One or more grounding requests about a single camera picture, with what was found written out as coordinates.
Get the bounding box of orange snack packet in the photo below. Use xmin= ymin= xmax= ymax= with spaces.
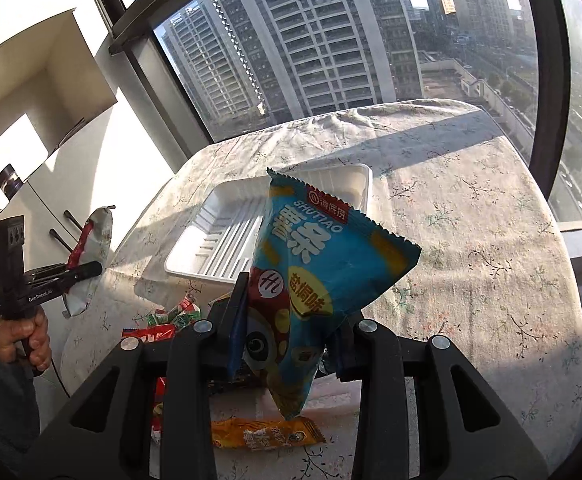
xmin=212 ymin=416 xmax=326 ymax=452

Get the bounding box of red small snack packet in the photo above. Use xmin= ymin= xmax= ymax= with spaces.
xmin=122 ymin=324 xmax=177 ymax=344

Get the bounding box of large red snack bag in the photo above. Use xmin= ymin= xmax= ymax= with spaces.
xmin=151 ymin=377 xmax=166 ymax=444

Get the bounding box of blue panda chips bag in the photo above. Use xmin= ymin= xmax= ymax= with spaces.
xmin=244 ymin=170 xmax=421 ymax=419

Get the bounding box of dark jar on shelf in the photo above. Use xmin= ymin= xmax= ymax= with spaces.
xmin=0 ymin=164 xmax=24 ymax=200

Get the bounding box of green red snack packet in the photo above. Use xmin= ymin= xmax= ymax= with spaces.
xmin=144 ymin=297 xmax=202 ymax=330

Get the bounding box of white plastic tray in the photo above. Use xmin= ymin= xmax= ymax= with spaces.
xmin=164 ymin=164 xmax=372 ymax=284

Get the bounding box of left hand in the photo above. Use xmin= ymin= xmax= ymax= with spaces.
xmin=0 ymin=307 xmax=51 ymax=373

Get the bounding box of floral tablecloth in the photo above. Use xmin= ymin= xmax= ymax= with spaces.
xmin=60 ymin=100 xmax=582 ymax=469

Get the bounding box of white cabinet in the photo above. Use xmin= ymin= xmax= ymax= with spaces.
xmin=0 ymin=6 xmax=182 ymax=401

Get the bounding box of left forearm dark sleeve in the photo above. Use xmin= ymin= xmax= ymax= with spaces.
xmin=0 ymin=360 xmax=40 ymax=479

